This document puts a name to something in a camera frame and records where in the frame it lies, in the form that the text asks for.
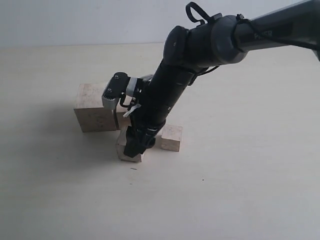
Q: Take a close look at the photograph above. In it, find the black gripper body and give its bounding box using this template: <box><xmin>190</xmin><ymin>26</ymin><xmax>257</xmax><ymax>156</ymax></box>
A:
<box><xmin>127</xmin><ymin>113</ymin><xmax>165</xmax><ymax>148</ymax></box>

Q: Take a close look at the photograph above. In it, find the third largest wooden cube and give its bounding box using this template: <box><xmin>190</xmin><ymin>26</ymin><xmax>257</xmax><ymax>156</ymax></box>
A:
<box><xmin>116</xmin><ymin>125</ymin><xmax>146</xmax><ymax>163</ymax></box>

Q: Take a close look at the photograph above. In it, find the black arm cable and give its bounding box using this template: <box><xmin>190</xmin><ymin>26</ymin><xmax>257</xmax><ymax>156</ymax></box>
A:
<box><xmin>117</xmin><ymin>1</ymin><xmax>320</xmax><ymax>118</ymax></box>

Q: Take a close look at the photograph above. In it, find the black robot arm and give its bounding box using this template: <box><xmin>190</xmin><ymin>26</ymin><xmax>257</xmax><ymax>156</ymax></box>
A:
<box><xmin>124</xmin><ymin>0</ymin><xmax>320</xmax><ymax>158</ymax></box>

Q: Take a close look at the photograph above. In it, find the smallest wooden cube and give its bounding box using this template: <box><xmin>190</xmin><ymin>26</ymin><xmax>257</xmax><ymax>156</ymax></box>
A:
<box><xmin>160</xmin><ymin>124</ymin><xmax>183</xmax><ymax>152</ymax></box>

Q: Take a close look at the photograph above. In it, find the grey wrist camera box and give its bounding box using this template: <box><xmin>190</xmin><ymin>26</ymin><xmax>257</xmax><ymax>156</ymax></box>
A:
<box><xmin>101</xmin><ymin>72</ymin><xmax>138</xmax><ymax>110</ymax></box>

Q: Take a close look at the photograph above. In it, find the second largest wooden cube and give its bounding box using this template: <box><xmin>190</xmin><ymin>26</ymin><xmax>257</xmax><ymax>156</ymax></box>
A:
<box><xmin>113</xmin><ymin>101</ymin><xmax>131</xmax><ymax>130</ymax></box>

